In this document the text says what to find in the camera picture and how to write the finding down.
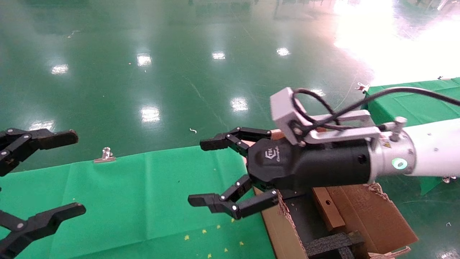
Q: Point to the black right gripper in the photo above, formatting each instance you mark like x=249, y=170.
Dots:
x=309, y=165

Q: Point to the small brown cardboard box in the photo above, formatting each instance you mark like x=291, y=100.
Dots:
x=329, y=210

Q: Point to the large open cardboard carton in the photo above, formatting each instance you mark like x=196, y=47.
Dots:
x=377, y=216

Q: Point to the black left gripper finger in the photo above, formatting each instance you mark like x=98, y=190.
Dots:
x=48, y=138
x=45, y=219

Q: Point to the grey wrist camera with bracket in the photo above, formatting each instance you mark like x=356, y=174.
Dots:
x=282, y=108

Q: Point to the black foam insert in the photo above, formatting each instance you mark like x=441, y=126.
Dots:
x=330, y=246

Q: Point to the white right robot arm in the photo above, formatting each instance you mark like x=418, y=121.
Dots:
x=431, y=151

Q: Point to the large green tablecloth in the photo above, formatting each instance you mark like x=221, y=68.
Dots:
x=125, y=198

